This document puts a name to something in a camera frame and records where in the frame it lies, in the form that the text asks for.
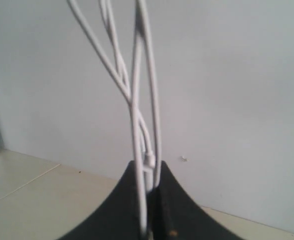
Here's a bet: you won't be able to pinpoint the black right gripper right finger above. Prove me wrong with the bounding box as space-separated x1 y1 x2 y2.
152 161 241 240

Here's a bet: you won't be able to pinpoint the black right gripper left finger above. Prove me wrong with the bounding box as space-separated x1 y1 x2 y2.
61 161 150 240

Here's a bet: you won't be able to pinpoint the white wired earphones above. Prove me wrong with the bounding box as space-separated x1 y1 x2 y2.
68 0 162 238

